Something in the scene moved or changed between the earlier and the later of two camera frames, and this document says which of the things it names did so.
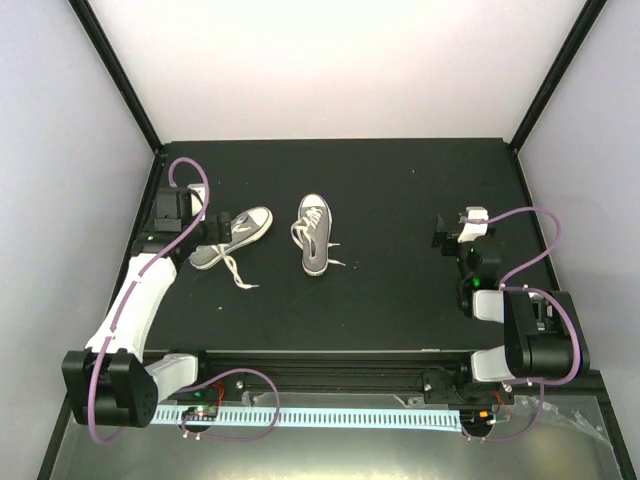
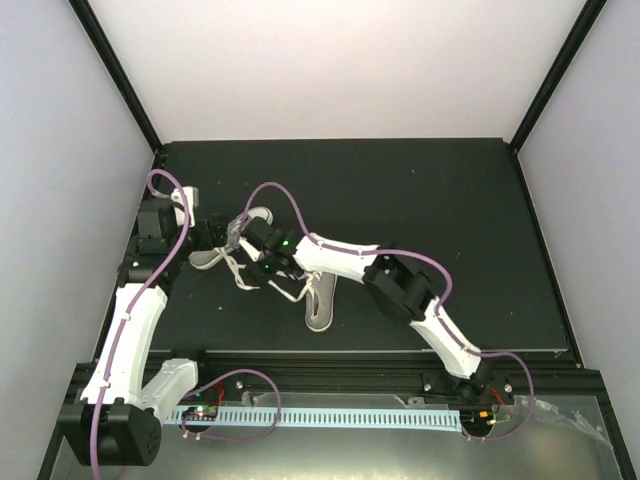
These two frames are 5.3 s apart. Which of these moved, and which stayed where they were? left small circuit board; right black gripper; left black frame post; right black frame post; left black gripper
Moved: right black gripper
Stayed: left black frame post; right black frame post; left black gripper; left small circuit board
